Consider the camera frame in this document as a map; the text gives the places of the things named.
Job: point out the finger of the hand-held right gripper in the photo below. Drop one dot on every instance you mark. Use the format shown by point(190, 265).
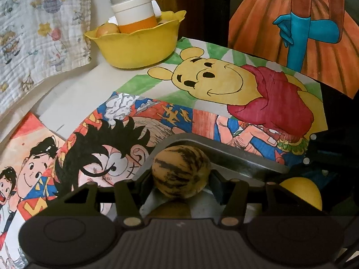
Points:
point(318, 157)

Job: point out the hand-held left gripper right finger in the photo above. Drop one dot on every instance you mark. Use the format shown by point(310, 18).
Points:
point(221, 194)

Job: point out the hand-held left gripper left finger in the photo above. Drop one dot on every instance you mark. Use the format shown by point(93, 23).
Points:
point(140, 192)

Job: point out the yellow round fruit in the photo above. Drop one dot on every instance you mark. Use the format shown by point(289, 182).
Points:
point(304, 194)

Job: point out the grey metal tray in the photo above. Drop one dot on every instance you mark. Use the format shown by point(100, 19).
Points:
point(238, 157)

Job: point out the striped small melon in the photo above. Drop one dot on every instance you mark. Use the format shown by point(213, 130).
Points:
point(179, 171)

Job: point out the black-haired anime character drawing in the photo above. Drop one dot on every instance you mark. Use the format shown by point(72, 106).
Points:
point(123, 143)

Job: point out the cartoon boys drawing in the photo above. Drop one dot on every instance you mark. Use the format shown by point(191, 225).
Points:
point(30, 179)

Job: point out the yellow bear drawing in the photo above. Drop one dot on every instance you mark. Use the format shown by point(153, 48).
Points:
point(213, 75)

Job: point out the yellow plastic bowl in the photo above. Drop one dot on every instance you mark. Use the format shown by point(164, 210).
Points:
point(137, 49)

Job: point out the orange dress figure drawing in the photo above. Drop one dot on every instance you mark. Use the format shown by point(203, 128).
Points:
point(266, 19)

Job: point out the pale orange fruit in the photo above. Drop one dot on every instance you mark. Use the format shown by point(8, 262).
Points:
point(108, 30)

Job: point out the white and orange cup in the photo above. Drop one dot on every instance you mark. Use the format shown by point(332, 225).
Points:
point(134, 14)

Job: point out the printed white muslin cloth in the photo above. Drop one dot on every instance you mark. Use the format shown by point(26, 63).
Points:
point(36, 33)

